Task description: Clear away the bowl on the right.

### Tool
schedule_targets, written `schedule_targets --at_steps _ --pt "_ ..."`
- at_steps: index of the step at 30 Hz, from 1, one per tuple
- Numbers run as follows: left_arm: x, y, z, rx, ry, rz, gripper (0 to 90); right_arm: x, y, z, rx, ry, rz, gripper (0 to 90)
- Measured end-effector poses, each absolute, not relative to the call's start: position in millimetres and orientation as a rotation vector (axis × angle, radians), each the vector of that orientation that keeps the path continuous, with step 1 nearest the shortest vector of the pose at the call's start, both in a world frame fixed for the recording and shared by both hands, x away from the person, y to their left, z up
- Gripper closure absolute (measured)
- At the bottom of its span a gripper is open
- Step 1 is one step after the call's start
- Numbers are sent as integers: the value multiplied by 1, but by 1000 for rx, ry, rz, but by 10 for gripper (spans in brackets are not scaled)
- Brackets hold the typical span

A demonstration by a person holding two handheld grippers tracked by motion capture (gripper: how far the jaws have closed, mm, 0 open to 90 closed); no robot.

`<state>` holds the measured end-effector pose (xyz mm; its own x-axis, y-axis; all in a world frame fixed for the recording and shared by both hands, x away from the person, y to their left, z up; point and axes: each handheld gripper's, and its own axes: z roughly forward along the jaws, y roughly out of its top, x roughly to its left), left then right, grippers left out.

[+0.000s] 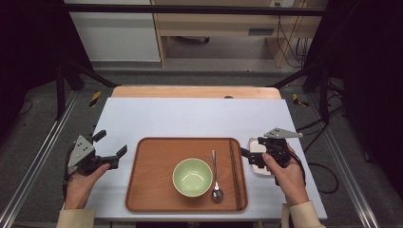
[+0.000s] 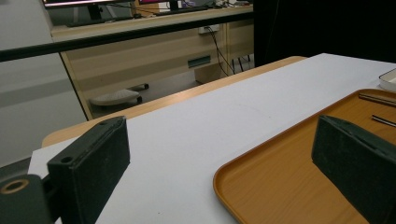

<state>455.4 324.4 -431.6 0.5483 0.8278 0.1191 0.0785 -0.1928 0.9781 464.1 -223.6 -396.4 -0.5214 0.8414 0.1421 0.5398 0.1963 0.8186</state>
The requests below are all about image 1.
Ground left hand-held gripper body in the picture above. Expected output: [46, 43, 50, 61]
[65, 135, 112, 178]

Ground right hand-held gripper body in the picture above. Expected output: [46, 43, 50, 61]
[263, 126, 304, 169]

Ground white square container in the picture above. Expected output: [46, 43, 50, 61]
[248, 136, 277, 177]

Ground brown chopstick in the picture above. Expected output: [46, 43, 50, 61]
[231, 139, 244, 211]

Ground brown wood-grain tray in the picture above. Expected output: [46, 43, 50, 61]
[125, 136, 249, 213]

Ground steel spoon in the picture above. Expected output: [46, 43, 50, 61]
[210, 149, 225, 204]

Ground pale green bowl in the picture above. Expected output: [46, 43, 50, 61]
[171, 157, 214, 199]

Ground person's right hand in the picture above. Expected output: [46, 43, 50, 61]
[261, 145, 310, 207]

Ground person's left hand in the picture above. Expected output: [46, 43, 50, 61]
[64, 163, 111, 211]

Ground yellow and black tape piece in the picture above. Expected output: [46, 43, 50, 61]
[88, 90, 103, 108]
[291, 92, 310, 107]

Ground black metal stand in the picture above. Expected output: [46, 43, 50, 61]
[269, 59, 331, 124]
[54, 53, 119, 122]

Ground light wooden table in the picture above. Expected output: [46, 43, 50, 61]
[110, 85, 282, 100]

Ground white cabinet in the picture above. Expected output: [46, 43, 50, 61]
[65, 0, 162, 63]

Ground black curtain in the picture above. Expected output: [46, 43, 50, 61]
[0, 0, 94, 137]
[303, 0, 403, 194]

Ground dark object under desk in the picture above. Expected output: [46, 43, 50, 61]
[175, 35, 211, 45]

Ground light wooden desk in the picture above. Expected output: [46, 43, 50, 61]
[151, 0, 329, 69]

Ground black horizontal metal bar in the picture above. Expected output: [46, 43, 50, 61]
[65, 3, 327, 17]

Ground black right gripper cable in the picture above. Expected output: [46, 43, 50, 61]
[289, 151, 307, 187]

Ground aluminium floor rail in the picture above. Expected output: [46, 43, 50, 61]
[308, 94, 382, 228]
[0, 90, 81, 228]

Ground black floor cable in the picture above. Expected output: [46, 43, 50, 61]
[296, 105, 347, 196]

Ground hanging black cables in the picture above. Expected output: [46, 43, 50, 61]
[275, 14, 311, 69]

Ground white wall socket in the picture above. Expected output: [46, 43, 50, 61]
[269, 0, 296, 9]

